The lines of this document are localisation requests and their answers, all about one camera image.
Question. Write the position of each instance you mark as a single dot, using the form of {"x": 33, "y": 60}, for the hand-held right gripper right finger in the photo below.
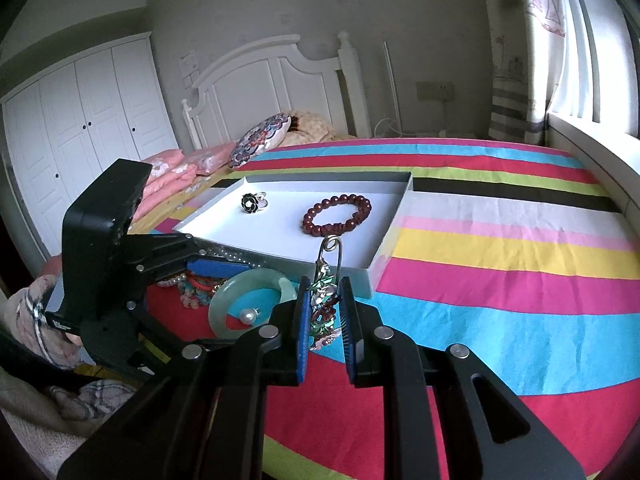
{"x": 347, "y": 332}

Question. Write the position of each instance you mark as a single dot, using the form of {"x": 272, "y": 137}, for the beige plush blanket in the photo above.
{"x": 315, "y": 130}

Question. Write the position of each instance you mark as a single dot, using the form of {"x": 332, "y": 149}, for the white bed headboard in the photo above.
{"x": 270, "y": 95}

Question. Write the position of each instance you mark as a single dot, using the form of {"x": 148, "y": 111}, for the pale green jade bangle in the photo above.
{"x": 260, "y": 280}

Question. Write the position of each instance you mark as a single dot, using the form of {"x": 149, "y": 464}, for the white wardrobe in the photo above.
{"x": 85, "y": 125}

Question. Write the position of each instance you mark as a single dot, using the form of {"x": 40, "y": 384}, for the pearl earring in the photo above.
{"x": 247, "y": 316}

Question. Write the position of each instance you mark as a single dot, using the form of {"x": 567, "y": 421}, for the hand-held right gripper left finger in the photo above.
{"x": 300, "y": 332}

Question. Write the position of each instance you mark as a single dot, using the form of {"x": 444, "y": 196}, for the white shallow box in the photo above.
{"x": 285, "y": 232}

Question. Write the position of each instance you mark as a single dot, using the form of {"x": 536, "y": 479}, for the plaid clothing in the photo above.
{"x": 90, "y": 397}

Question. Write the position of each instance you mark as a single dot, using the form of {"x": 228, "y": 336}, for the pink floral pillow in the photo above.
{"x": 212, "y": 157}

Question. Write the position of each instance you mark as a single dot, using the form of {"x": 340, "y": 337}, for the sailboat print curtain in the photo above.
{"x": 515, "y": 60}

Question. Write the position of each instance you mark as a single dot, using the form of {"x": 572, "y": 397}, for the pink floral quilt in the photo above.
{"x": 165, "y": 185}

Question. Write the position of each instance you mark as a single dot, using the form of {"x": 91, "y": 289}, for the white pole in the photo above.
{"x": 392, "y": 90}

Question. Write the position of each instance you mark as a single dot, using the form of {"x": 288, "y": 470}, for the round patterned cushion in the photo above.
{"x": 260, "y": 140}

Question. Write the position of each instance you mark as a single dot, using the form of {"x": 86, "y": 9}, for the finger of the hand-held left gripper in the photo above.
{"x": 160, "y": 327}
{"x": 215, "y": 267}

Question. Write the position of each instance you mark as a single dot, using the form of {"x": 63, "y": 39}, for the floral enamel brooch pin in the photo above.
{"x": 324, "y": 305}

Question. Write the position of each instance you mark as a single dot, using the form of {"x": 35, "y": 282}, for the white wall switch panel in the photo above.
{"x": 189, "y": 72}

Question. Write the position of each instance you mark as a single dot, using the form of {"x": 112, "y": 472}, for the striped colourful blanket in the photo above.
{"x": 480, "y": 280}

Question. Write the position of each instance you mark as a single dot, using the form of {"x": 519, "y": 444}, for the white window sill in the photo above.
{"x": 590, "y": 150}

